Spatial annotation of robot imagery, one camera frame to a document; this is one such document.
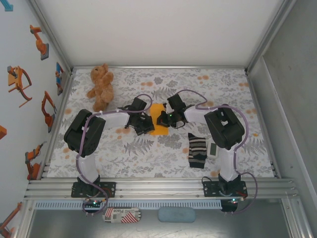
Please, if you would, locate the orange cloth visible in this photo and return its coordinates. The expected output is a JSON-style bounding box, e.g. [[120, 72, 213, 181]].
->
[[149, 103, 169, 136]]

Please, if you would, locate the floral grey orange table mat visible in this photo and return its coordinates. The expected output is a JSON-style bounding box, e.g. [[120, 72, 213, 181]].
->
[[47, 67, 276, 179]]

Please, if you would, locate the black beige striped sock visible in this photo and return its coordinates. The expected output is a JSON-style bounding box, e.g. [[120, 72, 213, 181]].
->
[[187, 132, 208, 170]]

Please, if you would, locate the white digital timer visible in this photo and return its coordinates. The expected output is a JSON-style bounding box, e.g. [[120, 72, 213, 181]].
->
[[206, 141, 220, 159]]

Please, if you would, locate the brown teddy bear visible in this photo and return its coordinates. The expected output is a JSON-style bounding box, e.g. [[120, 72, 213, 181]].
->
[[86, 63, 115, 111]]

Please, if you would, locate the red white printed pouch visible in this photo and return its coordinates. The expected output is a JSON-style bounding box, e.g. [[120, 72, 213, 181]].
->
[[102, 207, 143, 224]]

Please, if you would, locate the blue grey oval sponge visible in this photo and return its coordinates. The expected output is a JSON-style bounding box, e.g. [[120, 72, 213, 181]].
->
[[158, 207, 196, 223]]

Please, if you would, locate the blue orange machine sticker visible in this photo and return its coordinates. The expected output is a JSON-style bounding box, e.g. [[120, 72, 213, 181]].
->
[[54, 61, 65, 96]]

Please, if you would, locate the orange gripper claw sticker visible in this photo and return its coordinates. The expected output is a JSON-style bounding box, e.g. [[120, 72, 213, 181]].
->
[[6, 65, 33, 108]]

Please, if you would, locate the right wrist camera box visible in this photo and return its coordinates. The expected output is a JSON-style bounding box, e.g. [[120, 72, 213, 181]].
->
[[164, 93, 185, 114]]

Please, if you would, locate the aluminium back rail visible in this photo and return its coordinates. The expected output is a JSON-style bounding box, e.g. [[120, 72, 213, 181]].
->
[[71, 65, 248, 71]]

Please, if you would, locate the aluminium front rail beam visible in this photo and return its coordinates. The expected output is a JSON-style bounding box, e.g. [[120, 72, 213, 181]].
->
[[24, 177, 298, 200]]

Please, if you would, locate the thin black cable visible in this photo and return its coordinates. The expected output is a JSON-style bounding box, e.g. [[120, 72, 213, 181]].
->
[[202, 175, 221, 185]]

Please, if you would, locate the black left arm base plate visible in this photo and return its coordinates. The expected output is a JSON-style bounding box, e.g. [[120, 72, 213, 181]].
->
[[71, 181, 117, 198]]

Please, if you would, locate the white slotted cable duct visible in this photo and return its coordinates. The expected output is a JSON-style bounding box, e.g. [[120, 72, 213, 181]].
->
[[34, 200, 222, 210]]

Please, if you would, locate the aluminium side rail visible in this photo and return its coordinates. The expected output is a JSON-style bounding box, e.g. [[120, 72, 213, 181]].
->
[[246, 70, 282, 179], [37, 70, 76, 179]]

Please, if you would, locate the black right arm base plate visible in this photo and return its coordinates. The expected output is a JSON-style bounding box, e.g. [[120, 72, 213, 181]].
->
[[202, 180, 248, 198]]

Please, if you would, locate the aluminium frame post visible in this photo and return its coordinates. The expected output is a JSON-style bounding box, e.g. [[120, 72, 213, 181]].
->
[[244, 0, 297, 74], [29, 0, 75, 75]]

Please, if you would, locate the blue wall sticker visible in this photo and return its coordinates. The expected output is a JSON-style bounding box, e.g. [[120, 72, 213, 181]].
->
[[0, 0, 13, 12]]

